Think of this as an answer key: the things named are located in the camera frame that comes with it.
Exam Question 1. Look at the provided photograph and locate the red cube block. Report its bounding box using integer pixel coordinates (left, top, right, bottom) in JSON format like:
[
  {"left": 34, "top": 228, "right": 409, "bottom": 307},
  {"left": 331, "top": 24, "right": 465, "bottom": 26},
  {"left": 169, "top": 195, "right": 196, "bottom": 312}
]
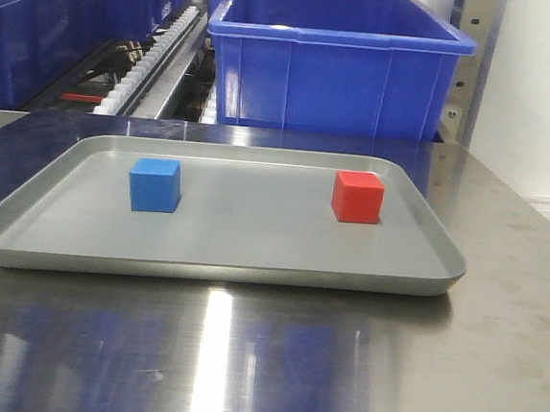
[{"left": 331, "top": 170, "right": 386, "bottom": 225}]

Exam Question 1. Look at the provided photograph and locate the blue cube block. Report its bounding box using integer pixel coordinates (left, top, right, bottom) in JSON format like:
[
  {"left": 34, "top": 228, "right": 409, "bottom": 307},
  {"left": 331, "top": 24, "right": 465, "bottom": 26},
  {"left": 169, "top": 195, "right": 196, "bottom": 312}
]
[{"left": 129, "top": 158, "right": 181, "bottom": 213}]

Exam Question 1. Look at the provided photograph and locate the silver metal tray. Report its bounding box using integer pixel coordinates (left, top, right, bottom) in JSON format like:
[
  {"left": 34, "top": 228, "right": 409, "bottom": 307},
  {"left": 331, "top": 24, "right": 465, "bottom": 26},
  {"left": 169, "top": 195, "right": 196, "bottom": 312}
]
[{"left": 0, "top": 135, "right": 466, "bottom": 296}]

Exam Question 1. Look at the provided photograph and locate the large blue plastic bin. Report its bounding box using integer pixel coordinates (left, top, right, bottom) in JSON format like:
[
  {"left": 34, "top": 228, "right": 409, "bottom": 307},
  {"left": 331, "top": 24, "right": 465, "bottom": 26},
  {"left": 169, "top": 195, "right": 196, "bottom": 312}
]
[{"left": 208, "top": 0, "right": 476, "bottom": 142}]

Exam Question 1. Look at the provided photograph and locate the left blue plastic bin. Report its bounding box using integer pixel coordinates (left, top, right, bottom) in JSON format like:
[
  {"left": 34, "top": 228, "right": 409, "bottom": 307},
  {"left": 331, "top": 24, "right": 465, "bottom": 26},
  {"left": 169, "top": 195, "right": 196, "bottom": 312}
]
[{"left": 0, "top": 0, "right": 163, "bottom": 109}]

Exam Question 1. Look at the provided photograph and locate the white roller conveyor rail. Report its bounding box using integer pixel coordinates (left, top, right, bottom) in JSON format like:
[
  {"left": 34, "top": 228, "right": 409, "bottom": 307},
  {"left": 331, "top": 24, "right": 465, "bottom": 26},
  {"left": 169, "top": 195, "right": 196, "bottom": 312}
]
[{"left": 91, "top": 6, "right": 201, "bottom": 116}]

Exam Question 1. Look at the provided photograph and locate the metal shelf upright post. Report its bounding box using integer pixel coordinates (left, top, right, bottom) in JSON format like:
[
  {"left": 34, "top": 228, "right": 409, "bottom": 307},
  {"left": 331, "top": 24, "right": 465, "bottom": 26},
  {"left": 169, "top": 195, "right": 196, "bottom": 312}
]
[{"left": 439, "top": 0, "right": 507, "bottom": 147}]

